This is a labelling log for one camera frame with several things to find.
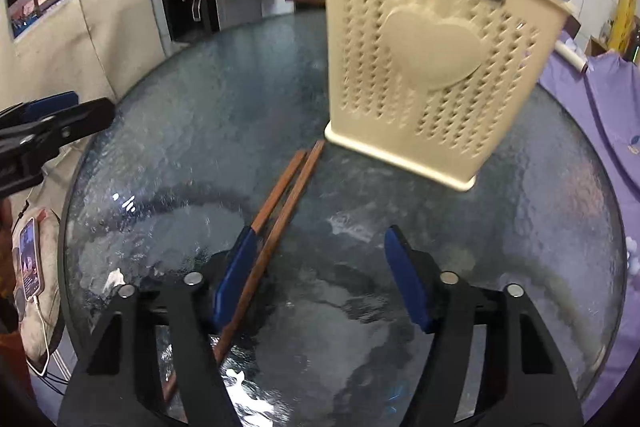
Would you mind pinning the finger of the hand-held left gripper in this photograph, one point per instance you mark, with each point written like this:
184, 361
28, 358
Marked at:
90, 117
50, 104

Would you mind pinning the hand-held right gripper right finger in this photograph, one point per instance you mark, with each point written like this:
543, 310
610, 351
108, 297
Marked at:
407, 279

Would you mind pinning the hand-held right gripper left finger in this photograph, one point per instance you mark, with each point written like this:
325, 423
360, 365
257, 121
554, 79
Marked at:
235, 279

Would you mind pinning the reddish brown wooden chopstick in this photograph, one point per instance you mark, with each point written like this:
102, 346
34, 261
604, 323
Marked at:
277, 192
285, 217

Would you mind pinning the cream perforated utensil holder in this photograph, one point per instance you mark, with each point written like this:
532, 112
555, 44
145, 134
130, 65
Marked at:
430, 42

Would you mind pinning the smartphone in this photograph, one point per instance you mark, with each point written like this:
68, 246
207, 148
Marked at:
27, 257

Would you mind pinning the beige cloth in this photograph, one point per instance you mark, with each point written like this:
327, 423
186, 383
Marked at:
100, 32

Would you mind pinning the purple floral cloth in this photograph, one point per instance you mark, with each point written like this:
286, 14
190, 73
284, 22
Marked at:
600, 132

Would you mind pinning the cardboard box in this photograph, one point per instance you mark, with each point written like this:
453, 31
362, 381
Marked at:
599, 47

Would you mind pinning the yellow package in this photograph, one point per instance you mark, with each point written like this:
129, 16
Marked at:
622, 17

